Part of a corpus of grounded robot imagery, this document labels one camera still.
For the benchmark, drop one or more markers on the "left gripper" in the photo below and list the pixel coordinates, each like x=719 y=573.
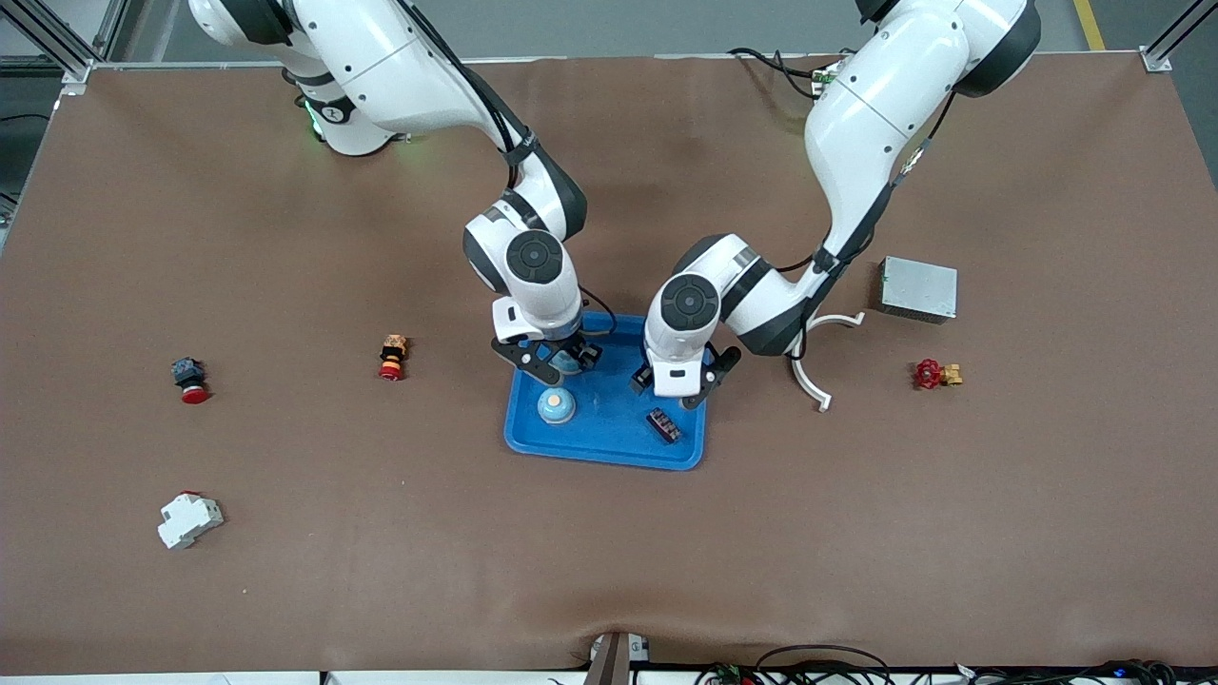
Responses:
x=644 y=379

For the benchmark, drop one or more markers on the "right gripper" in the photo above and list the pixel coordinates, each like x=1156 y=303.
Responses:
x=581 y=353

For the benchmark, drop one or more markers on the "blue dome service bell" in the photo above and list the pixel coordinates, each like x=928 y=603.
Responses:
x=557 y=405
x=563 y=367

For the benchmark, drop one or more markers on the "black terminal block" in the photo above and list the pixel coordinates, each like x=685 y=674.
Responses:
x=663 y=425

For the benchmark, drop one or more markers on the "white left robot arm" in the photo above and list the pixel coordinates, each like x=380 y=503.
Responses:
x=885 y=114

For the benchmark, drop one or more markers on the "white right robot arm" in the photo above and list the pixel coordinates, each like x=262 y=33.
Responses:
x=381 y=67

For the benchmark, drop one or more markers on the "blue plastic tray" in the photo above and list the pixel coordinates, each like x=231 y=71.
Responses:
x=609 y=428

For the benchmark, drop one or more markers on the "white curved pipe clamp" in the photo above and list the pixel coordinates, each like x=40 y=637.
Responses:
x=824 y=403

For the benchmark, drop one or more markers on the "red yellow emergency stop button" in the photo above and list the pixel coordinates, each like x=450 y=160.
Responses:
x=392 y=357

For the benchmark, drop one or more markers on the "brown table mat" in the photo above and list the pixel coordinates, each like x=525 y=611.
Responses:
x=609 y=571

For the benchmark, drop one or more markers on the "grey metal box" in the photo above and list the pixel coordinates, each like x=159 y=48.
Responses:
x=918 y=288

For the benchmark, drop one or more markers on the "red button dark blue body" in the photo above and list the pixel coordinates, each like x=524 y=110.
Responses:
x=190 y=378

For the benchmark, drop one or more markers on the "white circuit breaker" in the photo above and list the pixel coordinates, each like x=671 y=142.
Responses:
x=188 y=520

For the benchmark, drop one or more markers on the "small white mount box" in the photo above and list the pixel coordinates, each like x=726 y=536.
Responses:
x=638 y=649

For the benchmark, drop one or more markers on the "brown camera stand post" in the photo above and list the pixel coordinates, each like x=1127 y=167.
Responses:
x=609 y=661

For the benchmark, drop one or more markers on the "aluminium frame post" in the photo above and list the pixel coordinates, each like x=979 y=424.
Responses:
x=1156 y=60
x=74 y=68

